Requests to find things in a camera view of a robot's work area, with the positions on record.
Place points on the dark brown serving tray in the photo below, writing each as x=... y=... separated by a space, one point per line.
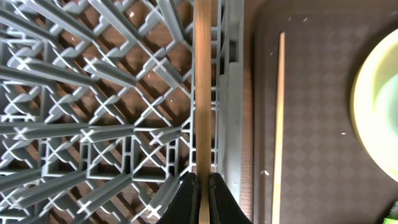
x=327 y=176

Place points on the green yellow snack wrapper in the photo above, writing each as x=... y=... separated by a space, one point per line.
x=392 y=217

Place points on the grey plastic dishwasher rack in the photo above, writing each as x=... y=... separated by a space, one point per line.
x=97 y=109

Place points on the yellow plate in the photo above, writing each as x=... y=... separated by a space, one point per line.
x=373 y=104

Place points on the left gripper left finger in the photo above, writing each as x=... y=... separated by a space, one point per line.
x=184 y=207

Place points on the wooden chopstick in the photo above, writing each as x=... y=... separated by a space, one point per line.
x=202 y=25
x=279 y=133

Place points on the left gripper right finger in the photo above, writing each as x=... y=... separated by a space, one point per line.
x=223 y=207

